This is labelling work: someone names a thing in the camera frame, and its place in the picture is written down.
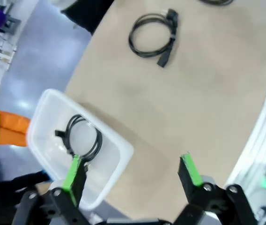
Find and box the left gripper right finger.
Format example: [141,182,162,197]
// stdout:
[172,152,259,225]

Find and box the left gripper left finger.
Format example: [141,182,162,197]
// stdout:
[12,154,105,225]

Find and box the black power cable with plug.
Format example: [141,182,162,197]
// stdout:
[54,114,103,165]

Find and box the black extension cable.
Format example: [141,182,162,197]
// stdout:
[128,8,179,68]

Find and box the black USB cable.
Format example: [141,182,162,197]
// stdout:
[197,0,234,6]

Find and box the clear plastic storage bin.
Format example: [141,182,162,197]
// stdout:
[27,88,134,210]

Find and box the mannequin in yellow hoodie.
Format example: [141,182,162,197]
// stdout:
[0,104,30,153]

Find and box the white ribbed base panel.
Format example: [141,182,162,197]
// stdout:
[225,35,266,211]

